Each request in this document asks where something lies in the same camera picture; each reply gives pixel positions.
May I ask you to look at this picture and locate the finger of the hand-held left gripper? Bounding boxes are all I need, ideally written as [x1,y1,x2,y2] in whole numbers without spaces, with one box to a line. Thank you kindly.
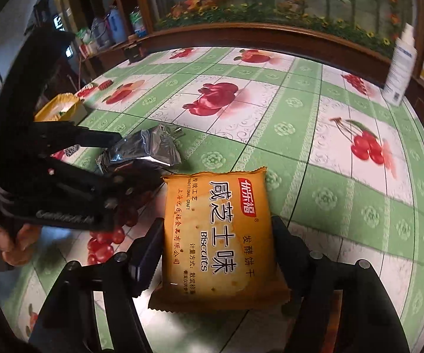
[31,119,124,156]
[47,159,164,229]

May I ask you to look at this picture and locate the fruit-print green tablecloth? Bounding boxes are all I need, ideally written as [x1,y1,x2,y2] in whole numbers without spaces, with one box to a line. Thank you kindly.
[0,46,424,353]

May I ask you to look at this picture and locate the yellow biscuit packet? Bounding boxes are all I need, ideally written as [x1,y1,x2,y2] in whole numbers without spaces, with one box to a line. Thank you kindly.
[148,167,292,314]

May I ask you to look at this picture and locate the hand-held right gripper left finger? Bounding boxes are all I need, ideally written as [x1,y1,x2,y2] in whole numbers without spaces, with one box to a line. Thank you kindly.
[28,218,165,353]

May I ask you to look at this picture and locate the green-label plastic bottle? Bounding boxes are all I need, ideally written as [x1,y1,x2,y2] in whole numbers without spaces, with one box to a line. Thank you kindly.
[129,6,148,38]

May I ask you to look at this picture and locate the small dark box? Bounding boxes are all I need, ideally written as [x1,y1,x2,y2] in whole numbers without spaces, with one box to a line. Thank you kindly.
[123,40,143,62]

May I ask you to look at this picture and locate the wooden framed flower display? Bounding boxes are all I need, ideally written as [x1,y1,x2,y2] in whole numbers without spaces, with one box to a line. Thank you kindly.
[131,0,424,79]

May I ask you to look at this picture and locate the plain silver foil packet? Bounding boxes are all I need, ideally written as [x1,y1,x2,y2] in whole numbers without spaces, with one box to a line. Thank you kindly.
[97,124,182,176]

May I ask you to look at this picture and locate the yellow cardboard box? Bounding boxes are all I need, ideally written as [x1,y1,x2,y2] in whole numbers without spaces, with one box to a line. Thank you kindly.
[33,93,90,124]

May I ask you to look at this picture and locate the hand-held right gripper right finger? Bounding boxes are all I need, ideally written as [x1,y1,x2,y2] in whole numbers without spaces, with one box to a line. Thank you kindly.
[272,215,410,353]

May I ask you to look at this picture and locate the white spray bottle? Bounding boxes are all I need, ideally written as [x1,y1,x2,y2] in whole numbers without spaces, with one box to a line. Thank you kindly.
[383,23,418,107]

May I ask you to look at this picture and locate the clear plastic bottle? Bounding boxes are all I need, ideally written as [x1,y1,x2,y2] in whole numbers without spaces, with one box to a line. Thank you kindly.
[91,18,112,49]

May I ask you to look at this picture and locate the blue bottle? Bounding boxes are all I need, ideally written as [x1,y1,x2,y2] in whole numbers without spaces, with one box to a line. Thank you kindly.
[107,6,128,43]

